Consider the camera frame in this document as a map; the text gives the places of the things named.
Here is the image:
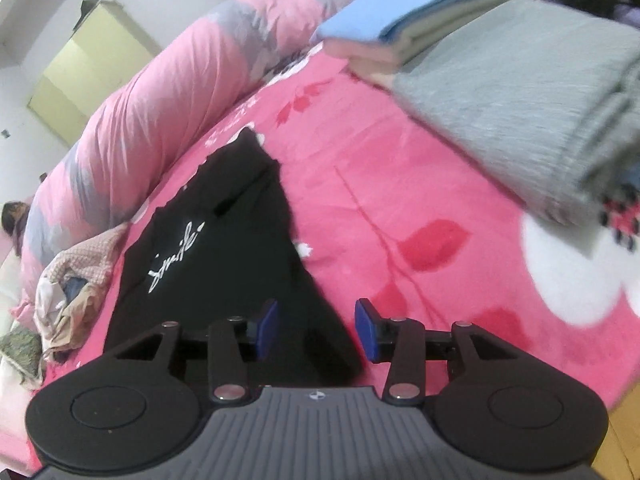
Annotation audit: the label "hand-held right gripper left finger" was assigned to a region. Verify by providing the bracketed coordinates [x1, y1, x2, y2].
[115, 298, 280, 403]

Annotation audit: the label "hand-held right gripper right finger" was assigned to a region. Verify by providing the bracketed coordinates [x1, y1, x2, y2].
[354, 298, 506, 405]

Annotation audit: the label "black shirt with white print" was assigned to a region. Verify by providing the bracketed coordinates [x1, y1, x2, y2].
[102, 127, 366, 386]

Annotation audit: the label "crumpled beige clothes pile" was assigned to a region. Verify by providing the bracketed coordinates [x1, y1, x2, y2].
[40, 222, 131, 291]

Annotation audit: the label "stack of folded pastel clothes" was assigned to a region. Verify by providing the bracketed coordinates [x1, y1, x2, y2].
[350, 0, 516, 86]

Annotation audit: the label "pink floral blanket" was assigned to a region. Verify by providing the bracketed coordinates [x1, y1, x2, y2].
[0, 45, 640, 461]

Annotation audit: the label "beige garment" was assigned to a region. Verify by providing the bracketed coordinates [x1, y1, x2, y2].
[50, 285, 108, 356]

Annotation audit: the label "blue jeans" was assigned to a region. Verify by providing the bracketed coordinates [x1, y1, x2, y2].
[62, 277, 87, 302]

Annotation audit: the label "pink and grey quilt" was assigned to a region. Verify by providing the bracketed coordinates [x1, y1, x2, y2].
[20, 0, 381, 291]

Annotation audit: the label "green patterned pillow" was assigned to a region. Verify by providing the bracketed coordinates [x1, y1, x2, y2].
[0, 327, 46, 391]

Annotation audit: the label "pink and white headboard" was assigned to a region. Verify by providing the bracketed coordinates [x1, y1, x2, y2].
[0, 255, 23, 321]

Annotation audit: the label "folded grey garment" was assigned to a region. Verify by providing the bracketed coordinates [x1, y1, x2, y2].
[390, 0, 640, 228]

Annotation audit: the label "yellow-green wardrobe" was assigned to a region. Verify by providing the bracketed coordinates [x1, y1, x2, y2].
[27, 0, 163, 148]

